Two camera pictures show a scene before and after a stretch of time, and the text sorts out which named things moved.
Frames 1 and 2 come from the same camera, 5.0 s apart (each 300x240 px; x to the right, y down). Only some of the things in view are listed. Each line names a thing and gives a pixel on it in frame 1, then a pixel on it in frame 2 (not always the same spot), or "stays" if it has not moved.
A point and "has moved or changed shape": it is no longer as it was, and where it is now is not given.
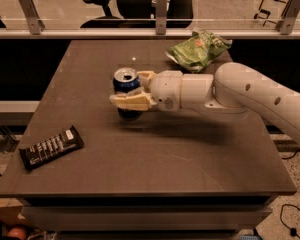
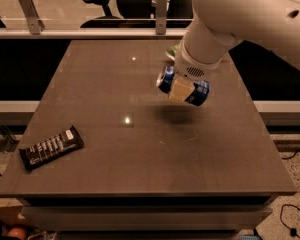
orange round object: [17, 232] stays
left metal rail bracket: [35, 23] stays
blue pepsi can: [126, 79] has moved or changed shape
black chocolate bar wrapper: [41, 153] stays
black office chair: [135, 2] stays
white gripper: [165, 89] to [190, 68]
